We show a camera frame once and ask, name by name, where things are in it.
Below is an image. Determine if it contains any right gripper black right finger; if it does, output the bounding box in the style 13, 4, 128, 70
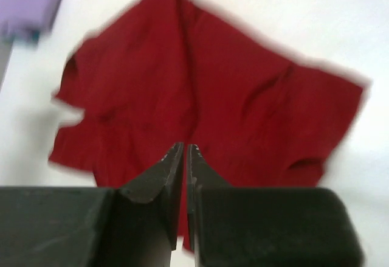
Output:
186, 144, 364, 267

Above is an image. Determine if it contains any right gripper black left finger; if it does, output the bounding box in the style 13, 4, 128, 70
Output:
1, 142, 184, 266

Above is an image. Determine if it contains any red t shirt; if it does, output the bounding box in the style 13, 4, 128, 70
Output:
47, 0, 373, 254

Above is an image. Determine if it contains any lilac t shirt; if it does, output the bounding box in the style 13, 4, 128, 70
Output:
1, 0, 61, 38

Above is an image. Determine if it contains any teal t shirt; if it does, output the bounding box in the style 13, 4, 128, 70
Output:
9, 29, 40, 43

